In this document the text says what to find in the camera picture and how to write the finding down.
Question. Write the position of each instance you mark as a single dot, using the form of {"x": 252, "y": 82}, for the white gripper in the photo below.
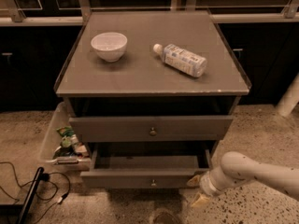
{"x": 206, "y": 184}

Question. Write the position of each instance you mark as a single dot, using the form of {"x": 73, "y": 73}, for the grey drawer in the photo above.
{"x": 136, "y": 172}
{"x": 136, "y": 129}

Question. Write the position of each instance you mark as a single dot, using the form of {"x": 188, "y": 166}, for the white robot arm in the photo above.
{"x": 235, "y": 169}

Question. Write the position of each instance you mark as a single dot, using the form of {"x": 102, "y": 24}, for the brass upper drawer knob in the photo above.
{"x": 152, "y": 131}

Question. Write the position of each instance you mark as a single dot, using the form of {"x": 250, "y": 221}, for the grey drawer cabinet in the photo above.
{"x": 139, "y": 84}

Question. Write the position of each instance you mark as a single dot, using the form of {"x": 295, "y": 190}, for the green snack packets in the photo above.
{"x": 69, "y": 145}

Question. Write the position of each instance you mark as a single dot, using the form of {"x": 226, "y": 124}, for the clear plastic water bottle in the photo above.
{"x": 183, "y": 60}

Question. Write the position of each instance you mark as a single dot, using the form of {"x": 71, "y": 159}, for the clear plastic storage bin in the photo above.
{"x": 52, "y": 141}

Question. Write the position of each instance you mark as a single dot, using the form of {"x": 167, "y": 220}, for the white ceramic bowl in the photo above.
{"x": 110, "y": 46}

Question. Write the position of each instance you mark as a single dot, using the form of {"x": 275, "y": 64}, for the black bar stand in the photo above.
{"x": 30, "y": 196}

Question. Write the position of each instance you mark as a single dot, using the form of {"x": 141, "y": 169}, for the metal railing frame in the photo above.
{"x": 77, "y": 12}

